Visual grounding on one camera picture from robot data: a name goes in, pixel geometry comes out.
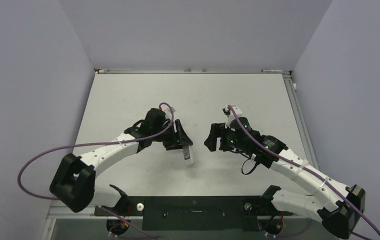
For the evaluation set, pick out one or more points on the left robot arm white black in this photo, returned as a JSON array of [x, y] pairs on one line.
[[74, 182]]

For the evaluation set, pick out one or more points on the aluminium frame rail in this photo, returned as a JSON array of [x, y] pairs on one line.
[[301, 125], [191, 71]]

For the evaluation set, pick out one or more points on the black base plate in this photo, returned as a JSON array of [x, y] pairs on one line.
[[181, 213]]

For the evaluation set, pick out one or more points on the white remote control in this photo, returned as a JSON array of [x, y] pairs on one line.
[[187, 155]]

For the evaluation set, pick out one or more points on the aluminium frame rail back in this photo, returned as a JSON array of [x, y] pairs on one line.
[[191, 71]]

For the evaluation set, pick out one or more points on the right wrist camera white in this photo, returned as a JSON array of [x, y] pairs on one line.
[[232, 112]]

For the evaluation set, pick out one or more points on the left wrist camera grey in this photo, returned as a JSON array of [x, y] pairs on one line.
[[169, 112]]

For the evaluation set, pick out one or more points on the aluminium frame rail right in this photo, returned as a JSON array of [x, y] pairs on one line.
[[301, 125]]

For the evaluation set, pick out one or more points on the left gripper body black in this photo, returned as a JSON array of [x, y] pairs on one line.
[[169, 139]]

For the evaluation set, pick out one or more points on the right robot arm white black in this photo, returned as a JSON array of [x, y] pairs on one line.
[[337, 206]]

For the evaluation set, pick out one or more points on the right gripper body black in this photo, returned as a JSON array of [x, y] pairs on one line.
[[228, 141]]

